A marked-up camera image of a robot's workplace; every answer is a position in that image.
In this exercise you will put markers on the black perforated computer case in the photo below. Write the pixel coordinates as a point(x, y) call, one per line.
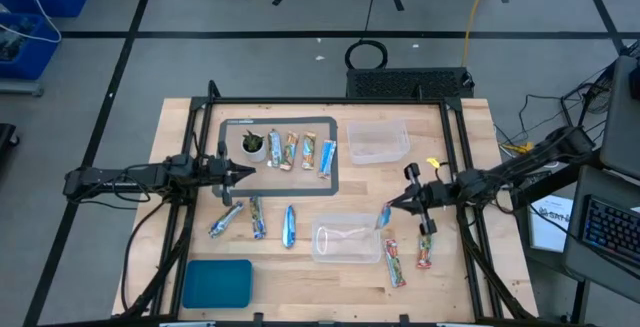
point(400, 83)

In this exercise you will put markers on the grey silicone baking mat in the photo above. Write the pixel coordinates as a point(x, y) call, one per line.
point(280, 182)

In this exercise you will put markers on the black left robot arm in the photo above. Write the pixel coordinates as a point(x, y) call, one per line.
point(125, 177)

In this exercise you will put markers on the grey desk top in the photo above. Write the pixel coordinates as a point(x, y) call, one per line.
point(575, 247)

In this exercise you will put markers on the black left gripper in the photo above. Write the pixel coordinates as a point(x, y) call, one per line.
point(220, 171)

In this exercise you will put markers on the blue granola bar orange ends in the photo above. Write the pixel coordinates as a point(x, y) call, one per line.
point(327, 159)

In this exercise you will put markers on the white paper sheet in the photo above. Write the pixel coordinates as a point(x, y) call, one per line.
point(550, 232)

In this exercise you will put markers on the black aluminium table frame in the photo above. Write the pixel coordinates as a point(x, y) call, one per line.
point(325, 100)

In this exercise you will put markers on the blue green granola bar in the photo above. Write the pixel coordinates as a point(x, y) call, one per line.
point(258, 218)

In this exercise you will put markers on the teal plastic tray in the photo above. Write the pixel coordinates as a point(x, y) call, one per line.
point(217, 284)

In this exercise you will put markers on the black keyboard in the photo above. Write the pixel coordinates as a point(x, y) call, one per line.
point(610, 227)

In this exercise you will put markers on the small plant in white pot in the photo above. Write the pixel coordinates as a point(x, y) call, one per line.
point(255, 154)

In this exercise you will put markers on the light blue orange granola bar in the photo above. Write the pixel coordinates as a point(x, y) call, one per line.
point(308, 151)

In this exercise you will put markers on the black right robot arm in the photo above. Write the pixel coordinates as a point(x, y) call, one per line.
point(525, 159)

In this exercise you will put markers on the blue granola bar red end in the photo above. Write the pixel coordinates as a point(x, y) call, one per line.
point(383, 217)

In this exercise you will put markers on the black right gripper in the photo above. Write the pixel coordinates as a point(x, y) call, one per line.
point(434, 196)

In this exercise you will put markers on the clear plastic bin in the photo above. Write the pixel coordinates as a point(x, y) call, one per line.
point(350, 252)
point(360, 137)

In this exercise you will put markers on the grey monitor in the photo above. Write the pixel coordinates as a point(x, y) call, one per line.
point(622, 127)

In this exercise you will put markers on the green orange granola bar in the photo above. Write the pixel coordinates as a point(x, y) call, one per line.
point(289, 152)

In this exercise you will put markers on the black desk support beam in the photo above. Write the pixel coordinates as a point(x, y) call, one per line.
point(560, 179)

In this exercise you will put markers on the red green granola bar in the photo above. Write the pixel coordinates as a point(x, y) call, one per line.
point(424, 253)
point(394, 263)

